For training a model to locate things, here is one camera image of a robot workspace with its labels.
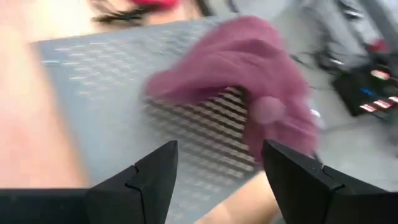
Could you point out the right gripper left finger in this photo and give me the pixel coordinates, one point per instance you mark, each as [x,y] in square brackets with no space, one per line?
[143,193]

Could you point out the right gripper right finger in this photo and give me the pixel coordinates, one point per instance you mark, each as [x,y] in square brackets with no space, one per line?
[311,193]

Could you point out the maroon knit beanie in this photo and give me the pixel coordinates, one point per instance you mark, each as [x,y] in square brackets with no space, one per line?
[236,59]

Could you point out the grey perforated metal shelf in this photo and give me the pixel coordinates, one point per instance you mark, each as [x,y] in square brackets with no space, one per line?
[102,109]

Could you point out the black device with lights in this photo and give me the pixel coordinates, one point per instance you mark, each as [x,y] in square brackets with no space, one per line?
[357,90]

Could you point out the red desk lamp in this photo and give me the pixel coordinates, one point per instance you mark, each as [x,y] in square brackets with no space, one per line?
[155,3]

